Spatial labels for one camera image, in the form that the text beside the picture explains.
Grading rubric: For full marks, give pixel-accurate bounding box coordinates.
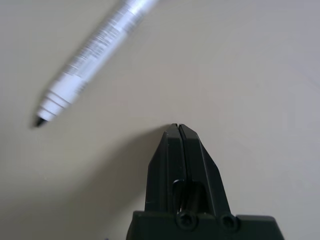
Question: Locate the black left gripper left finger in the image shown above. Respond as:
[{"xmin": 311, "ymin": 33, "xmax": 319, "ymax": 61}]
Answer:
[{"xmin": 144, "ymin": 123, "xmax": 188, "ymax": 213}]

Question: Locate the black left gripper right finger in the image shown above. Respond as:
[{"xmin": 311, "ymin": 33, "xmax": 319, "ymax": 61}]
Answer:
[{"xmin": 178, "ymin": 123, "xmax": 231, "ymax": 215}]

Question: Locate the white marker with black cap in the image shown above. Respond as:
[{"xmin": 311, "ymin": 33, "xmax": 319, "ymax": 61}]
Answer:
[{"xmin": 33, "ymin": 0, "xmax": 161, "ymax": 129}]

